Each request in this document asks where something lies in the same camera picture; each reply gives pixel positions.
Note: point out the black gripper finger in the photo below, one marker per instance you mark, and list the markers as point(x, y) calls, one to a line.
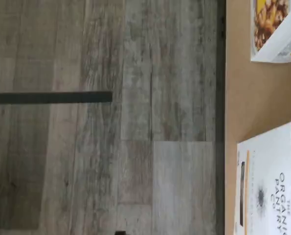
point(120, 233)

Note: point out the long black floor tape strip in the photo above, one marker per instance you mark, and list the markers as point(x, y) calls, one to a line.
point(50, 97)

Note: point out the white box with yellow strip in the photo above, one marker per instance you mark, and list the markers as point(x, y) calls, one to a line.
point(270, 183)

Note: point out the brown wooden shelf board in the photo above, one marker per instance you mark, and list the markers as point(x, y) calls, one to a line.
point(235, 85)

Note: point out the yellow granola cereal box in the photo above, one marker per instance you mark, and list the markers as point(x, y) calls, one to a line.
point(270, 29)

